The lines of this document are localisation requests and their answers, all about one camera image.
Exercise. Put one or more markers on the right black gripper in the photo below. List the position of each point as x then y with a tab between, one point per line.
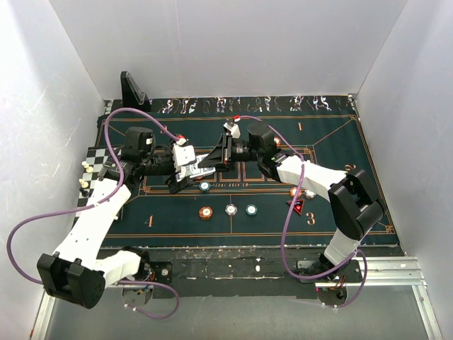
218	155

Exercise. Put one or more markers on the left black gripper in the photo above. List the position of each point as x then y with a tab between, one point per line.
174	186

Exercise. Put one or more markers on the blue backed playing card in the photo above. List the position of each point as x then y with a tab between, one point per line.
200	160

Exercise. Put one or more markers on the blue white card deck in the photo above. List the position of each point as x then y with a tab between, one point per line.
192	171

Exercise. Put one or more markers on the green chips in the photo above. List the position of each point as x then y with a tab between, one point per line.
204	186

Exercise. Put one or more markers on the orange red chip stack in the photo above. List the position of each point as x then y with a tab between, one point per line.
205	213

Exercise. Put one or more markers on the peach blue chip stack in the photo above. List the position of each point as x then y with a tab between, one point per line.
231	209

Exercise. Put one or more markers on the green chip stack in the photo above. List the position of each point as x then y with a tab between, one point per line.
251	209

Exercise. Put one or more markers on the red triangular all-in marker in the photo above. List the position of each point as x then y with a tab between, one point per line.
298	207

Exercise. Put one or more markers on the peach chips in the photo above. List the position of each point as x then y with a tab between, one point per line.
309	194

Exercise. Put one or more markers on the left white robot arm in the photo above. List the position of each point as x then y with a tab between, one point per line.
73	272

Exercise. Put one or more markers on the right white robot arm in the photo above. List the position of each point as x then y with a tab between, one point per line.
353	196

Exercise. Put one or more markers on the green poker table mat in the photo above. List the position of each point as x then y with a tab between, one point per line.
325	129

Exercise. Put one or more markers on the black white checkerboard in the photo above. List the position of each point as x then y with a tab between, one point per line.
96	157

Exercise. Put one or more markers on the black chess piece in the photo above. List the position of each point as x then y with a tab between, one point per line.
84	192

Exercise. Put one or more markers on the black stand with clear panel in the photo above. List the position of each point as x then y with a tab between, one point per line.
132	95

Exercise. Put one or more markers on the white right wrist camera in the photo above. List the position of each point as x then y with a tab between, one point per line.
231	128

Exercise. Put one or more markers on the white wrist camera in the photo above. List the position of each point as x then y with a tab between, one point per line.
183	155
231	128

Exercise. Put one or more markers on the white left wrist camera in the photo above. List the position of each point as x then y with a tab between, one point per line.
183	155

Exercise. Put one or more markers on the aluminium mounting rail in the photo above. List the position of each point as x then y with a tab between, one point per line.
381	271

